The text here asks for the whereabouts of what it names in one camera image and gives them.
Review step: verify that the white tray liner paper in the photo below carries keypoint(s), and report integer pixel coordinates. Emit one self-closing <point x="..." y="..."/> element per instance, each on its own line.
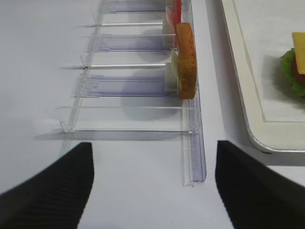
<point x="267" y="27"/>

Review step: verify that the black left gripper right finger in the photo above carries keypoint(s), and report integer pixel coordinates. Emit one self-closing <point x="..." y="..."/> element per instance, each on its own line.
<point x="254" y="196"/>

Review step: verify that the yellow cheese slice on burger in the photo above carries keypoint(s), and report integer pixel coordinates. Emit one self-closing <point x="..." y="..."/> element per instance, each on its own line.
<point x="299" y="46"/>

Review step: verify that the white metal tray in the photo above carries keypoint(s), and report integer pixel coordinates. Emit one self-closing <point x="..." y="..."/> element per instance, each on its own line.
<point x="274" y="137"/>

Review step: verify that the clear acrylic left rack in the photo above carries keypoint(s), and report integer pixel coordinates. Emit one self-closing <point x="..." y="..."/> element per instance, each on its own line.
<point x="127" y="88"/>

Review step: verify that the orange bread bun slice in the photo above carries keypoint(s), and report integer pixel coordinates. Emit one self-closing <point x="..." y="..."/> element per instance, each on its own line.
<point x="187" y="61"/>

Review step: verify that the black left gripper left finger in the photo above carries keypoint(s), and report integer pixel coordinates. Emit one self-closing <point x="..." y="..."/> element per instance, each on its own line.
<point x="55" y="198"/>

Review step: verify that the red tomato slice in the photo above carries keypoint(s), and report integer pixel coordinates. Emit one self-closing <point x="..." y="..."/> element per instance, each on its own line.
<point x="173" y="11"/>

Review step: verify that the red tomato on burger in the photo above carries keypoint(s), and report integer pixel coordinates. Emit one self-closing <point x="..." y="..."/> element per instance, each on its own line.
<point x="297" y="72"/>

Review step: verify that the green lettuce on burger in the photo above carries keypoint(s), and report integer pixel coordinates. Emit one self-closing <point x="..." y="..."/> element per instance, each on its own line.
<point x="289" y="70"/>

